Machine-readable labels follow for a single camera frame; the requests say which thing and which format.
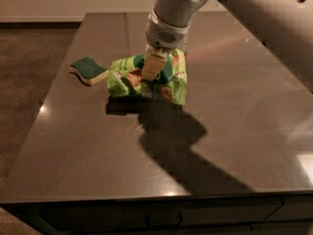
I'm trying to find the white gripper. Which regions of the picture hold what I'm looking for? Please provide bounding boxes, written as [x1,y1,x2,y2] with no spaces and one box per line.
[142,11,190,81]

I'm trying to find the green rice chip bag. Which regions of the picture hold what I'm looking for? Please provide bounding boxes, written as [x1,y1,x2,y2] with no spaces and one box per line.
[108,49,187,105]

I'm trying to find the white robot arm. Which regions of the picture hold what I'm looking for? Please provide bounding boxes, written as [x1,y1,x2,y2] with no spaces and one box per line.
[146,0,313,89]

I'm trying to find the green and yellow sponge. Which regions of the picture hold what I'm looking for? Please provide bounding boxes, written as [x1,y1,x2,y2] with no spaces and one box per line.
[69,57,108,86]

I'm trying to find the clear plastic water bottle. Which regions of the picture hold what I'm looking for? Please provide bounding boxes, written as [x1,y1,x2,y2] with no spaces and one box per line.
[180,35,188,55]

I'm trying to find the dark cabinet drawer front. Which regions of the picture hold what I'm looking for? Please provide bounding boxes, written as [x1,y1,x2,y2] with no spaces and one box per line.
[1,195,313,235]

